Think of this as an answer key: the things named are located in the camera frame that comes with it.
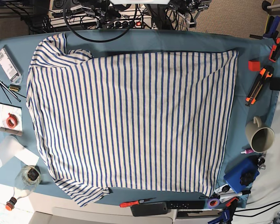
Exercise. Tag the black square block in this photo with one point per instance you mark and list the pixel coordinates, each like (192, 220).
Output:
(275, 84)

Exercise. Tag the black power strip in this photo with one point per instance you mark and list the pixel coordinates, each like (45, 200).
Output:
(126, 24)

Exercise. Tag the blue black spring clamp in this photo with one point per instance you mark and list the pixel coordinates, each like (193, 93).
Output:
(226, 215)

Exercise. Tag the blue white striped T-shirt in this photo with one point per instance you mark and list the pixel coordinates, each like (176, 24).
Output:
(150, 121)

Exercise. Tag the orange black clamp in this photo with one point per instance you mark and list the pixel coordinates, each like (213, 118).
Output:
(275, 51)

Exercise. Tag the black marker pen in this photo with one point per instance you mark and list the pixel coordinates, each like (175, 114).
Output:
(231, 195)

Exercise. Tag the purple tape roll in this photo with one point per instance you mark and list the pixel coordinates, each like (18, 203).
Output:
(213, 203)

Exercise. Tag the black zip ties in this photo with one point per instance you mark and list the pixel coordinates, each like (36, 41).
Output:
(13, 93)

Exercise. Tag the red tape roll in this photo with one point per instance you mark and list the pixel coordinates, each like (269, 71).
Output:
(12, 121)

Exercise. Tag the white packaged device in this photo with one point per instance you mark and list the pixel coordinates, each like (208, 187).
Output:
(9, 67)

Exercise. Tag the red handled screwdriver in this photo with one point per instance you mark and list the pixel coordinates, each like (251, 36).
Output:
(132, 203)

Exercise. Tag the blue clamp top right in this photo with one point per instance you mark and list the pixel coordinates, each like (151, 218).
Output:
(271, 31)

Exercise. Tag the black remote control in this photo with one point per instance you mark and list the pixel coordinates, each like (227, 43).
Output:
(190, 205)

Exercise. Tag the blue box with black knob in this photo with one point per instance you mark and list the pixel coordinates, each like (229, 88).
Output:
(242, 175)

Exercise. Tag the black smartphone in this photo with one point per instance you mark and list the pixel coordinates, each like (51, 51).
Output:
(149, 209)

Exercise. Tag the small orange cube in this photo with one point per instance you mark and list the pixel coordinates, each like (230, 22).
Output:
(254, 65)

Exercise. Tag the orange black utility knife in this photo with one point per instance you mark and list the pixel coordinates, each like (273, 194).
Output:
(264, 75)

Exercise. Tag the beige ceramic mug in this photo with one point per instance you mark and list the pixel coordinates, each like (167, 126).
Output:
(260, 137)

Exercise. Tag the pink white small tube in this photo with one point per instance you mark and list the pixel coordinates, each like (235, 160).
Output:
(247, 151)

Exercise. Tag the clear glass bottle orange cap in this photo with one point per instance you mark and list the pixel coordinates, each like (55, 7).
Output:
(25, 183)

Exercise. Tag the blue table cloth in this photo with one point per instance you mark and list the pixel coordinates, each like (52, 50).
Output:
(22, 48)

